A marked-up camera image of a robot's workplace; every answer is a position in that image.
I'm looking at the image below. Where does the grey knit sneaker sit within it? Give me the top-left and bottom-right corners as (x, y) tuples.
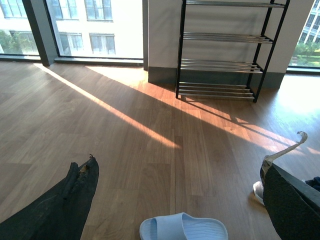
(253, 176), (320, 206)

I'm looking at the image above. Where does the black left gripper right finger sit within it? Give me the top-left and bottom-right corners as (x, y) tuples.
(259, 131), (320, 240)

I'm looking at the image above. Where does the black metal shoe rack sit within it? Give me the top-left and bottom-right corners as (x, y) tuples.
(175, 0), (290, 102)

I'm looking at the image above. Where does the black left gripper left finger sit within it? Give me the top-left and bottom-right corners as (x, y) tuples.
(0, 155), (99, 240)

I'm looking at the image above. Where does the light blue slide slipper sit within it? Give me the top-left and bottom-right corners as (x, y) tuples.
(139, 212), (229, 240)

